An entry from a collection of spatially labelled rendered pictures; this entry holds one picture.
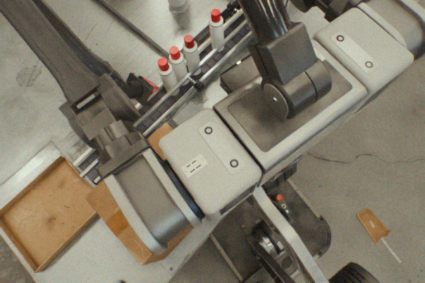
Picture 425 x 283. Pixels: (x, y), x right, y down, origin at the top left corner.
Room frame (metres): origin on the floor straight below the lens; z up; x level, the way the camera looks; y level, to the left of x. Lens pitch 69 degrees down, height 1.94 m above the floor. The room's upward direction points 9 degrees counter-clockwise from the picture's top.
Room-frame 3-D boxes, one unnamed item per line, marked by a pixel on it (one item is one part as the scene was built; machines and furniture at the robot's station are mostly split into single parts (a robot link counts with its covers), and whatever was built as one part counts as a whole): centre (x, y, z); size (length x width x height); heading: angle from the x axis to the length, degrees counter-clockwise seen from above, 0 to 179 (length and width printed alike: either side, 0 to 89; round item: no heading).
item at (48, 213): (0.19, 0.61, 0.85); 0.30 x 0.26 x 0.04; 128
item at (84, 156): (0.66, 0.08, 0.91); 1.07 x 0.01 x 0.02; 128
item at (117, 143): (0.17, 0.15, 1.45); 0.09 x 0.08 x 0.12; 118
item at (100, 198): (0.16, 0.18, 0.99); 0.30 x 0.24 x 0.27; 127
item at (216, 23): (0.74, -0.07, 0.98); 0.05 x 0.05 x 0.20
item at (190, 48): (0.65, 0.04, 0.98); 0.05 x 0.05 x 0.20
